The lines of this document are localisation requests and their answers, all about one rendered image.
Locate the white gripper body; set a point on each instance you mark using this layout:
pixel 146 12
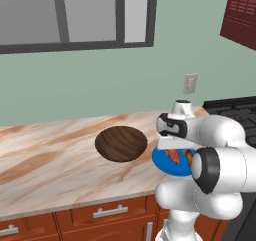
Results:
pixel 173 143

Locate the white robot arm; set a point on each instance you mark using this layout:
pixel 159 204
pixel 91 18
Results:
pixel 216 131

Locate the orange sweet potato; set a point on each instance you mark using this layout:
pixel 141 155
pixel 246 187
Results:
pixel 174 156

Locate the brown chicken drumstick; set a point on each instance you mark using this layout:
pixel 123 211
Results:
pixel 189 157

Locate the brown wooden plate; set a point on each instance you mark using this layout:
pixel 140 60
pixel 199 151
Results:
pixel 121 143

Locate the blue bowl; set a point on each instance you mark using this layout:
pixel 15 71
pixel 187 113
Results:
pixel 168 166

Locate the black hob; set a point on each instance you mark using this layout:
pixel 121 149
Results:
pixel 233 109

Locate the wide red-brown drawer front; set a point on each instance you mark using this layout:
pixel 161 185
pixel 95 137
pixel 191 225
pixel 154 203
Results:
pixel 133 215

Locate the red-brown cupboard door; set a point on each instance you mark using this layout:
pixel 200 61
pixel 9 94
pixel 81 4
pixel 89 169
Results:
pixel 110 233

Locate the dark grey framed window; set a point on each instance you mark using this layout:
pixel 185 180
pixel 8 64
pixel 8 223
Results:
pixel 83 15

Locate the grey wall switch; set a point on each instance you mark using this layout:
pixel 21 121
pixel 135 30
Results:
pixel 190 83

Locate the dark red wall cupboard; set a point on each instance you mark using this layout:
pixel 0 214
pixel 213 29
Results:
pixel 240 13

